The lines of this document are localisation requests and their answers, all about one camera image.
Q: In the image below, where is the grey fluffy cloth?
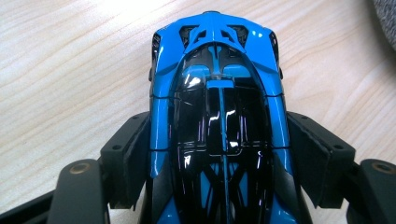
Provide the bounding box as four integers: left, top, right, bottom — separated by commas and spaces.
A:
372, 0, 396, 52

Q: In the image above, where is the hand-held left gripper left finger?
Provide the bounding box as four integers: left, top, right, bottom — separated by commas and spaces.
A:
99, 111, 152, 209

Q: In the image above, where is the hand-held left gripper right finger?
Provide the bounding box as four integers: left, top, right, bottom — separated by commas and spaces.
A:
286, 111, 356, 209

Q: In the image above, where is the blue toy car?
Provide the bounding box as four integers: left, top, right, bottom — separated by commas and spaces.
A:
148, 10, 314, 224

